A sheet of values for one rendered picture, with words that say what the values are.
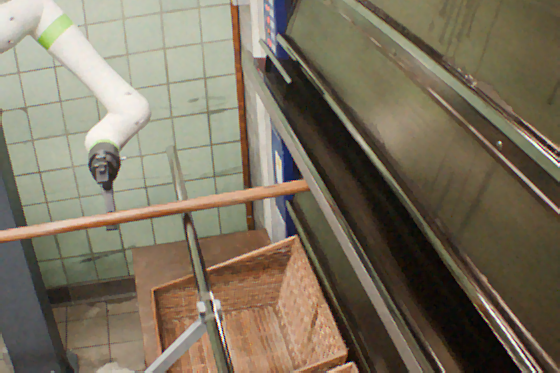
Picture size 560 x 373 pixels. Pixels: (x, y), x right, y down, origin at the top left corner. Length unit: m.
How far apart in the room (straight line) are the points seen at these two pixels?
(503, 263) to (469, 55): 0.28
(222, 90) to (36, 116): 0.79
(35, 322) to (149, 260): 0.52
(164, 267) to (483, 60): 1.82
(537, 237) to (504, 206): 0.08
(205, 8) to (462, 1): 1.93
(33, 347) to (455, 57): 2.19
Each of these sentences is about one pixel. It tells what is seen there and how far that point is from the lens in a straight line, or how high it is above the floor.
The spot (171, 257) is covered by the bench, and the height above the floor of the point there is 0.58.
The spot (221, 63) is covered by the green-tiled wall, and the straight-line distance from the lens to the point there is 2.87.
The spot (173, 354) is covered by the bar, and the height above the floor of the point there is 1.06.
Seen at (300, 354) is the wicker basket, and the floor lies 0.63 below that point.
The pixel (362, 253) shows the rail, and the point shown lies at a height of 1.44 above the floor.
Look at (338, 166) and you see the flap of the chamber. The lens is 1.34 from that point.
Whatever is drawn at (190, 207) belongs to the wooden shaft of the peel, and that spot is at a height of 1.20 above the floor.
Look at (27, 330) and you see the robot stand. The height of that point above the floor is 0.36.
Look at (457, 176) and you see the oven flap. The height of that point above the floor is 1.55.
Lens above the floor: 2.05
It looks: 28 degrees down
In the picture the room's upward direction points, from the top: 3 degrees counter-clockwise
